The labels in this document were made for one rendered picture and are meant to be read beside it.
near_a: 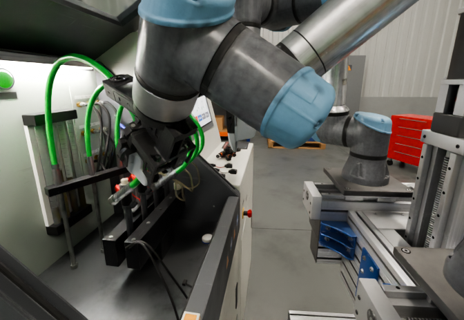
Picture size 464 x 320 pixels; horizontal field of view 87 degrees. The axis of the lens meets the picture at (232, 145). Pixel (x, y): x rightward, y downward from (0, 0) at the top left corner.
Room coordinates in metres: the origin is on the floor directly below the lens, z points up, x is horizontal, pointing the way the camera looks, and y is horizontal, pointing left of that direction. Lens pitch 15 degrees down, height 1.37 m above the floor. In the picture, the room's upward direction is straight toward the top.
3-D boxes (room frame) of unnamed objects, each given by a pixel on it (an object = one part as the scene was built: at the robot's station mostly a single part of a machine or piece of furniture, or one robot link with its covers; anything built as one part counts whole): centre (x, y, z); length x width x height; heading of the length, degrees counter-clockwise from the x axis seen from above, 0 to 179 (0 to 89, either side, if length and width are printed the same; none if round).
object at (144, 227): (0.71, 0.26, 0.91); 0.34 x 0.10 x 0.15; 171
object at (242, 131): (0.52, -0.02, 1.26); 0.06 x 0.03 x 0.09; 81
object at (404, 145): (3.76, -2.96, 0.43); 0.70 x 0.46 x 0.86; 21
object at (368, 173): (0.82, -0.48, 1.09); 0.15 x 0.15 x 0.10
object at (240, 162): (1.25, 0.02, 0.96); 0.70 x 0.22 x 0.03; 171
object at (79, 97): (0.87, 0.50, 1.20); 0.13 x 0.03 x 0.31; 171
